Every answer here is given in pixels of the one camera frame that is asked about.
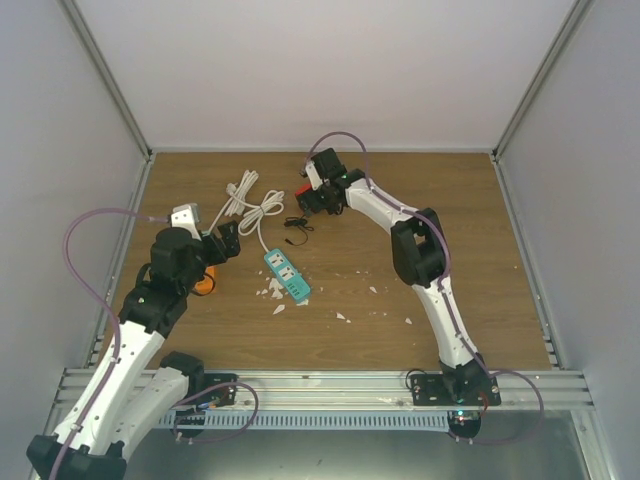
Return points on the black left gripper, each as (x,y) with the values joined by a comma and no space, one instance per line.
(230,242)

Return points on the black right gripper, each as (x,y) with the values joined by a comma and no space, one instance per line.
(304,200)

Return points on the red cube adapter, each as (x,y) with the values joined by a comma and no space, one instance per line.
(304,193)

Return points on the orange power strip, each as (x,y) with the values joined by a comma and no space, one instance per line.
(207,284)

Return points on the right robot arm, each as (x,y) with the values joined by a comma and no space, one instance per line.
(420,257)

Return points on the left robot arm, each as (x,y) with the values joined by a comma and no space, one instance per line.
(108,422)

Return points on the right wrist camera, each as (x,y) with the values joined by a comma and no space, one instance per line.
(310,172)

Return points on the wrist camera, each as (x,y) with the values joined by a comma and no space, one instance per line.
(186,216)
(310,172)

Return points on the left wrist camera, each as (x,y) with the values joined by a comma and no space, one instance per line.
(186,216)

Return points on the aluminium front rail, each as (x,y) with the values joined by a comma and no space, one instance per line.
(555,390)

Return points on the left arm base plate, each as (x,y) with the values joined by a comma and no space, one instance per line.
(224,393)

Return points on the slotted cable duct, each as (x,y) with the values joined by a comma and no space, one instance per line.
(320,421)

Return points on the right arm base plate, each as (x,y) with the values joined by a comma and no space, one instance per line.
(440,389)

